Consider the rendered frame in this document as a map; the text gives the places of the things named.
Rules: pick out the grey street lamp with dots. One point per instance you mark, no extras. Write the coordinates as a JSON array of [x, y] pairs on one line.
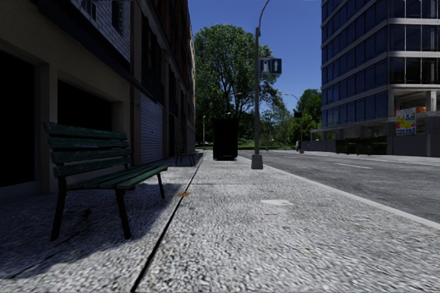
[[204, 132], [256, 110]]

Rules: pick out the glass tower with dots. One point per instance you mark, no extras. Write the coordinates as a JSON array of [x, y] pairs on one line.
[[381, 73]]

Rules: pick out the dark box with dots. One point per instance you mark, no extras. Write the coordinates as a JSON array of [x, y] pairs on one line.
[[225, 139]]

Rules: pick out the dark green hedge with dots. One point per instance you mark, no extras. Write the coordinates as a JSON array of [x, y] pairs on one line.
[[359, 145]]

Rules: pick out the person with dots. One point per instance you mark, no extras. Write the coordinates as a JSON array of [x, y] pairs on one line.
[[297, 145]]

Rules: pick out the red brick building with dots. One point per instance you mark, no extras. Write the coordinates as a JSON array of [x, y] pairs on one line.
[[161, 73]]

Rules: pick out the trees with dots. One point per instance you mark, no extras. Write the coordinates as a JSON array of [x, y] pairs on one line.
[[227, 80]]

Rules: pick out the green bench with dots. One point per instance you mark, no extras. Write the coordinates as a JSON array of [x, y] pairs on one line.
[[179, 149], [95, 155]]

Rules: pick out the pale concrete building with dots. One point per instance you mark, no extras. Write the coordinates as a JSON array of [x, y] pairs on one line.
[[77, 69]]

